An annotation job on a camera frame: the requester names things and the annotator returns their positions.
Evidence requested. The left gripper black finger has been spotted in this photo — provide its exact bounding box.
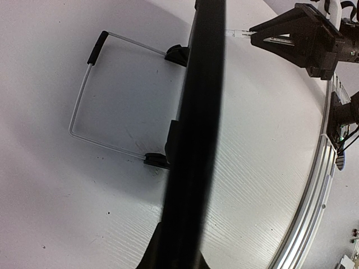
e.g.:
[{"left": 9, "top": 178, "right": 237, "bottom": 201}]
[{"left": 137, "top": 220, "right": 209, "bottom": 268}]

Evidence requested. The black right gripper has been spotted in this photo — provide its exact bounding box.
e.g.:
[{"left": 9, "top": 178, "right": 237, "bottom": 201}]
[{"left": 249, "top": 2, "right": 358, "bottom": 80}]

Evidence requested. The white whiteboard with black frame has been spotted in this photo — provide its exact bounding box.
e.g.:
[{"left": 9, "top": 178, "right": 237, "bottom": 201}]
[{"left": 162, "top": 1, "right": 226, "bottom": 225}]

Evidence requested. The black whiteboard stand foot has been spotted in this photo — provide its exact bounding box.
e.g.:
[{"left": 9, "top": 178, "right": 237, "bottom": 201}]
[
  {"left": 144, "top": 152, "right": 170, "bottom": 169},
  {"left": 164, "top": 44, "right": 190, "bottom": 67}
]

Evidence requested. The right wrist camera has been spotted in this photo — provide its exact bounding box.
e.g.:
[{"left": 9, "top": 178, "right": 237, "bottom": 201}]
[{"left": 314, "top": 0, "right": 342, "bottom": 30}]

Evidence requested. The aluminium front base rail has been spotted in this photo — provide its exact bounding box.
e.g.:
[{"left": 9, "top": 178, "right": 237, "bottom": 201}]
[{"left": 268, "top": 74, "right": 350, "bottom": 268}]

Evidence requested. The white wire whiteboard back stand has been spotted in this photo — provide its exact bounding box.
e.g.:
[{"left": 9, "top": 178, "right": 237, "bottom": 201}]
[{"left": 68, "top": 30, "right": 169, "bottom": 162}]

